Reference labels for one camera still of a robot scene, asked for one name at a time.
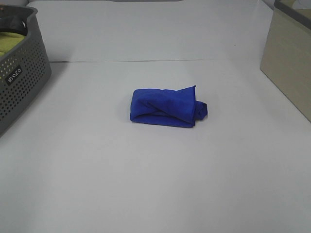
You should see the blue towel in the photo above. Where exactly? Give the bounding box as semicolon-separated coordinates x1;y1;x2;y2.
130;86;208;128

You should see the grey perforated laundry basket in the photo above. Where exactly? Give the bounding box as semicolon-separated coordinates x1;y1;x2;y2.
0;5;52;134

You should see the beige storage bin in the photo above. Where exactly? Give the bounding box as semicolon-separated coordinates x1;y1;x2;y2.
260;0;311;120

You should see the yellow towel in basket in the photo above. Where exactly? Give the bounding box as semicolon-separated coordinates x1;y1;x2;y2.
0;32;26;57

